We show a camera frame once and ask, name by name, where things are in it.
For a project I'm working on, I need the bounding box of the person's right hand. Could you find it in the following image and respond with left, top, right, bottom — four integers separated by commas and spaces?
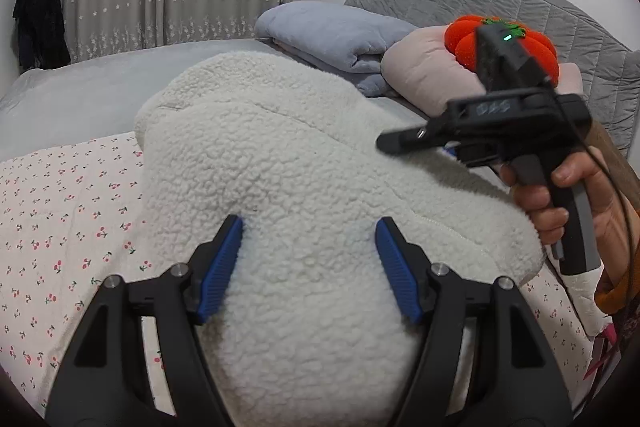
500, 151, 633, 289

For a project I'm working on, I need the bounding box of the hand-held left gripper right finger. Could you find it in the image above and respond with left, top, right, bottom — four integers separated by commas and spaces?
376, 217, 573, 427

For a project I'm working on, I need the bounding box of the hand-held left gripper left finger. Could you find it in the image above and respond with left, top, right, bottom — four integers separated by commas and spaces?
45, 214, 244, 427

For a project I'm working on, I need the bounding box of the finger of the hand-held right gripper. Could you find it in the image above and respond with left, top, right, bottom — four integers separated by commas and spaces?
376, 117, 451, 154
442, 143, 503, 168

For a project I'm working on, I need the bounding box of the pink pillow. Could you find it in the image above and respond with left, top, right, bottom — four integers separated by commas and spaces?
381, 27, 583, 118

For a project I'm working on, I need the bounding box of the cherry print blanket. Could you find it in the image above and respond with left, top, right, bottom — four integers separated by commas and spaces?
0, 131, 598, 415

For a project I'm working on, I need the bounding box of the grey quilted pillow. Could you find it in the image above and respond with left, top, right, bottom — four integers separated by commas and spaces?
344, 0, 640, 158

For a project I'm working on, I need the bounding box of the pink cloth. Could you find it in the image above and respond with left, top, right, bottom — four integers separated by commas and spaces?
585, 322, 623, 388

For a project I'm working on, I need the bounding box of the folded grey blanket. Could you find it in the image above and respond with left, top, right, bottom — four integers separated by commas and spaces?
254, 2, 418, 98

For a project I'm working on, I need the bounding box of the dark hanging clothing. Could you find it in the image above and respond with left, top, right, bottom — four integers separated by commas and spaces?
12, 0, 72, 70

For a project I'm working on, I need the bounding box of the cream fleece zip jacket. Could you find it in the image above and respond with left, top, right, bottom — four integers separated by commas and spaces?
134, 52, 546, 427

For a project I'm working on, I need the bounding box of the person's right forearm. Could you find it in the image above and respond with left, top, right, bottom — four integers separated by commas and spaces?
594, 257, 640, 348

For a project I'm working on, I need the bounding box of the orange pumpkin plush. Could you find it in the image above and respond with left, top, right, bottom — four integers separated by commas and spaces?
445, 16, 558, 82

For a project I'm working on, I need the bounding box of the grey bed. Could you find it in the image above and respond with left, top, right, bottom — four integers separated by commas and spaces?
0, 37, 451, 162

